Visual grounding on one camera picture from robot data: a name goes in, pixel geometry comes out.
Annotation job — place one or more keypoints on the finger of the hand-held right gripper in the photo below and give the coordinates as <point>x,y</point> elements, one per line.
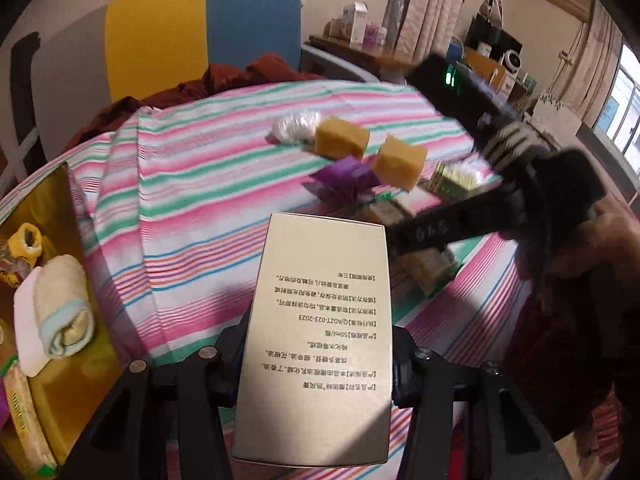
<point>430,232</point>

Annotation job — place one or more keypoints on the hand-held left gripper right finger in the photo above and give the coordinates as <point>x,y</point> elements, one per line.
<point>405,360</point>

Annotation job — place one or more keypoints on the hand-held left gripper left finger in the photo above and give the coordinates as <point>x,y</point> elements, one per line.
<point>227,360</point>

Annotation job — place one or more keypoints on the cracker packet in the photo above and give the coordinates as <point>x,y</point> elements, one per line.
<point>427,270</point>
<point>27,420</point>
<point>387,210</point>

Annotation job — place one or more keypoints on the green and gold carton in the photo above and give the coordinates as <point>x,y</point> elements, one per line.
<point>452,182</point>

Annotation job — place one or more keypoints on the yellow sponge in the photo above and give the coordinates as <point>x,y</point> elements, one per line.
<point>400,162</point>
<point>342,137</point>

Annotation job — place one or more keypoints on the clear plastic bundle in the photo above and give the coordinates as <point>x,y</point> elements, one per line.
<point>295,127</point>
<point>480,172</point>

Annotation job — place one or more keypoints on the cream printed carton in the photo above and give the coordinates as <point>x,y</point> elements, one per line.
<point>310,335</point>

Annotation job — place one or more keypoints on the purple foil wrapper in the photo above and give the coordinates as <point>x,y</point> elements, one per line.
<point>345,180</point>

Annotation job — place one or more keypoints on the beige towel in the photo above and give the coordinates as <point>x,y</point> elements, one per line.
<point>62,305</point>

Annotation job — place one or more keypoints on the white sponge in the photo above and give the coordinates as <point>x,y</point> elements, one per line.
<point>27,330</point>

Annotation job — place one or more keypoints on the gold tray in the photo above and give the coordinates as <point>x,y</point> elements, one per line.
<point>60,200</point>

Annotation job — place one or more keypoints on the person's right hand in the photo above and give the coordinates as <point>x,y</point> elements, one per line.
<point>617,235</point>

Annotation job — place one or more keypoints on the side window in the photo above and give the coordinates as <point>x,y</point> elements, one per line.
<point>622,105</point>

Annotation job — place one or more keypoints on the beige curtain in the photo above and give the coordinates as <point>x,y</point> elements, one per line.
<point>585,70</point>

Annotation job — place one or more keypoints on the round white appliance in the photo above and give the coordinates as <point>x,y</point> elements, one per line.
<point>512,62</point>

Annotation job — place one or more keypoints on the person's red garment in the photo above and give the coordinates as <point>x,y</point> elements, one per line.
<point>565,360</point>

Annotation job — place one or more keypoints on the striped tablecloth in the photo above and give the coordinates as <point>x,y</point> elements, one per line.
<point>200,200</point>

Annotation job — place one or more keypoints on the blue container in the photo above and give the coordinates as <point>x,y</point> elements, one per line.
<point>456,50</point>

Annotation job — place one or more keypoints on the wooden desk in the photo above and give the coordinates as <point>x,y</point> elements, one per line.
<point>370,57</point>

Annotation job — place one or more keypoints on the purple and white carton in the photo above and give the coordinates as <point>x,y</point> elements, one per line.
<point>376,35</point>

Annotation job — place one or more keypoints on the tall white carton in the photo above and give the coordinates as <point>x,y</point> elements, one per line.
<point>358,25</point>

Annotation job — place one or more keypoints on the patterned curtain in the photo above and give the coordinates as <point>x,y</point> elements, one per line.
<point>430,5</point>

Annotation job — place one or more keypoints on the brown jacket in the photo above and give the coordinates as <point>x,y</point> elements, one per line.
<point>235,80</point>

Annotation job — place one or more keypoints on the grey yellow blue chair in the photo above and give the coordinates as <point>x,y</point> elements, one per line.
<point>155,35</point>

